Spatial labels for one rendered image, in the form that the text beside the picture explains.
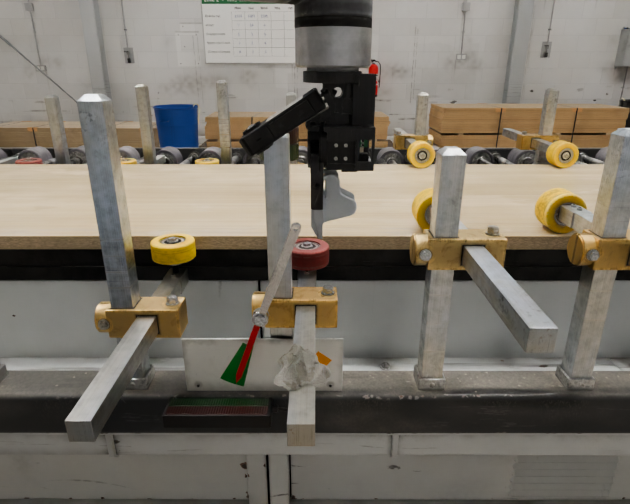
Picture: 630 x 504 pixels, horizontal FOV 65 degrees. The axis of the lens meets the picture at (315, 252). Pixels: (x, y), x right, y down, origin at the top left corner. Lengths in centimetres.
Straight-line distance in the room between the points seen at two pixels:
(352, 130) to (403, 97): 741
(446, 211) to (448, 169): 6
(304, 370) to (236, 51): 748
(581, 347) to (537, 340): 36
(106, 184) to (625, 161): 74
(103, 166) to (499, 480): 116
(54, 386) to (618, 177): 95
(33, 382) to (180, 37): 740
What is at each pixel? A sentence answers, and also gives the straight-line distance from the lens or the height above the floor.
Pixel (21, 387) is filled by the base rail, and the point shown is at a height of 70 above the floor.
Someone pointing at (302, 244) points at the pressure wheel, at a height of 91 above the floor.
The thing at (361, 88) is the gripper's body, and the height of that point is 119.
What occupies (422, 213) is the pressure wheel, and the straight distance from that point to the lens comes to 97.
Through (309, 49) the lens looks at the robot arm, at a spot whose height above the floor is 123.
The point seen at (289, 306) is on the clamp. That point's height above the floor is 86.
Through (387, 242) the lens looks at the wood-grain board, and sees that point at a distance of 96.
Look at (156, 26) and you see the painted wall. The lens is 825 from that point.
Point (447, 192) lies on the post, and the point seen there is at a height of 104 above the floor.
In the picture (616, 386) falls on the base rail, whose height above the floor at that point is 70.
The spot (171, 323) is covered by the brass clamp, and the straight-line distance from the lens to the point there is 82.
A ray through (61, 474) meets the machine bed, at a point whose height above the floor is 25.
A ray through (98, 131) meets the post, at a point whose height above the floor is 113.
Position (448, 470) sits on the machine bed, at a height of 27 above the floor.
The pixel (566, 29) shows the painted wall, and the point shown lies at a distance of 868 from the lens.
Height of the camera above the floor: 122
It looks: 21 degrees down
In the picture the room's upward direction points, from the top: straight up
